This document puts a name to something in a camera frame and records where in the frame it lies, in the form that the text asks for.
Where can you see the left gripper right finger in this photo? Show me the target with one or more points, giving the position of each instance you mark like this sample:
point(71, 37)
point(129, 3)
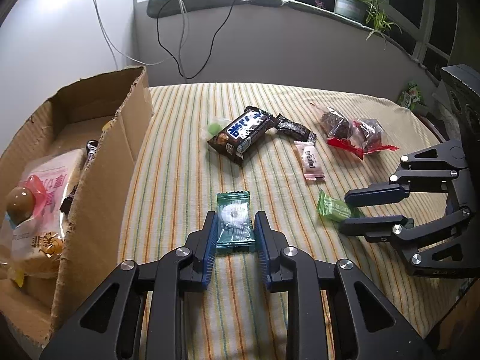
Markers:
point(269, 245)

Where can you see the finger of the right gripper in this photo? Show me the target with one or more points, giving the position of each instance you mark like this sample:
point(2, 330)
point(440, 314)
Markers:
point(377, 194)
point(374, 229)

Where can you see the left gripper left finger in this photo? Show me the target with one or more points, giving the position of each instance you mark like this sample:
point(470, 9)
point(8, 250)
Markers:
point(202, 245)

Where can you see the teal candy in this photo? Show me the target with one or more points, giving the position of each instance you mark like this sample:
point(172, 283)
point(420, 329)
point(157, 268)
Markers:
point(235, 229)

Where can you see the light green candy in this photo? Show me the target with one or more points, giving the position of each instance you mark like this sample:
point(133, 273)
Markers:
point(335, 209)

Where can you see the red dark plum packet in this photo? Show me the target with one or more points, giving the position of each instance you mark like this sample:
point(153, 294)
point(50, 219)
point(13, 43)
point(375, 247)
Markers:
point(340, 131)

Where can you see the black snack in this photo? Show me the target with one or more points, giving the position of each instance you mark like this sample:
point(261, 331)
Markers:
point(294, 130)

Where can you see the brown snickers bar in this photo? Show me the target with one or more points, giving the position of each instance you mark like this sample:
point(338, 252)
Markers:
point(236, 138)

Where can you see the green jelly candy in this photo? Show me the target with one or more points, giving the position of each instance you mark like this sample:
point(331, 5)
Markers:
point(214, 127)

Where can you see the pink white wrapped candy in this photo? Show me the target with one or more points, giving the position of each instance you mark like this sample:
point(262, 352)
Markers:
point(307, 156)

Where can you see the green snack bag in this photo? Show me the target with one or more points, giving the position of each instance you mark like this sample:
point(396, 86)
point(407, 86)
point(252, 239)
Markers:
point(411, 97)

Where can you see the cardboard box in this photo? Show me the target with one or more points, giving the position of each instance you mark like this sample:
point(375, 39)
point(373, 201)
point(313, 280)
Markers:
point(115, 109)

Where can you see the pink white bread package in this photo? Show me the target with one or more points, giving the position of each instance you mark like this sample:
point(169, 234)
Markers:
point(34, 247)

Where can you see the packaged braised egg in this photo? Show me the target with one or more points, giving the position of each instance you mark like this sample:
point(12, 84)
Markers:
point(20, 204)

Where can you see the potted spider plant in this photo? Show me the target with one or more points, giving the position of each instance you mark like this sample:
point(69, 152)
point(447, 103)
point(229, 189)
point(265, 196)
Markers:
point(368, 13)

